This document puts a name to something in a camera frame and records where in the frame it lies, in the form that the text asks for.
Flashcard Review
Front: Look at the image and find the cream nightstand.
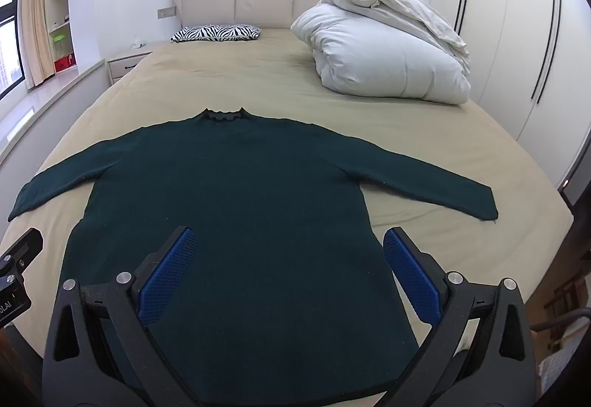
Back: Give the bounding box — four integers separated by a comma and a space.
107, 50, 153, 87

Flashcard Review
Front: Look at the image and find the dark green sweater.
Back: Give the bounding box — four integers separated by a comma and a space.
8, 108, 498, 407

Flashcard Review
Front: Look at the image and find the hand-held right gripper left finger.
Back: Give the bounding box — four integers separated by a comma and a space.
41, 226, 204, 407

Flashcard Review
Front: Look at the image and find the wooden chair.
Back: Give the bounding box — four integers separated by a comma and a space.
540, 275, 591, 389

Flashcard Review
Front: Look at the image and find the white wardrobe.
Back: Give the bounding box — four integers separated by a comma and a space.
429, 0, 591, 186

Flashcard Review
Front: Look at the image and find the white window ledge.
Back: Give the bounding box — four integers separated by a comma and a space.
0, 58, 109, 167

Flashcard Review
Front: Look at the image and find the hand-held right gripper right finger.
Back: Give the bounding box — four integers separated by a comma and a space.
374, 227, 539, 407

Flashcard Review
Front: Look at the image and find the zebra print pillow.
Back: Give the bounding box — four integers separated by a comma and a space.
171, 23, 262, 43

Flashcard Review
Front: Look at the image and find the white folded duvet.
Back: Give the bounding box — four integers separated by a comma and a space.
291, 0, 472, 105

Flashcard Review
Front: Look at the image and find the bed with beige sheet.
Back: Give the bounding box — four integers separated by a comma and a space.
0, 28, 573, 389

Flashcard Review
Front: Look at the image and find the beige curtain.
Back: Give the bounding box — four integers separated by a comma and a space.
21, 0, 55, 89

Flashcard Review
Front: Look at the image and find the white open shelf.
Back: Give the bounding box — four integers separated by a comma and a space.
45, 0, 75, 75

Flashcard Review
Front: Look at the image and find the dark framed window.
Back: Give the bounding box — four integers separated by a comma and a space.
0, 0, 26, 98

